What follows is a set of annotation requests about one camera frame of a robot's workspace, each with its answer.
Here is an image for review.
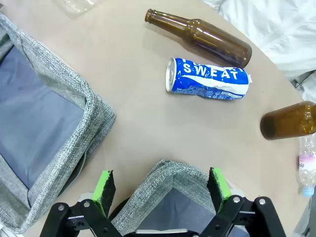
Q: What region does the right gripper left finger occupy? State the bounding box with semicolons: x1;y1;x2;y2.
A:
46;169;124;237

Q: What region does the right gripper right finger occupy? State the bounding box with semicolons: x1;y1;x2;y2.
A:
197;167;288;237

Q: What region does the brown glass bottle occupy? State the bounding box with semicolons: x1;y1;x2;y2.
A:
260;100;316;141
145;8;253;69

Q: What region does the pink-labelled crushed plastic bottle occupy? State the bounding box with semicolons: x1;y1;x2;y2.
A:
296;133;316;198

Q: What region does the blue crushed drink can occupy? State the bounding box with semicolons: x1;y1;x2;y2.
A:
165;57;252;101

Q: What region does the clear plastic bottle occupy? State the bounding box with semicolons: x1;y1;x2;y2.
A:
58;0;99;18

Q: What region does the grey fabric basket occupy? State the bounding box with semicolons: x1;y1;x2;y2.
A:
0;12;117;235
108;158;247;237

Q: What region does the person's white hooded jacket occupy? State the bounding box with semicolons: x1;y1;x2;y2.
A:
202;0;316;104

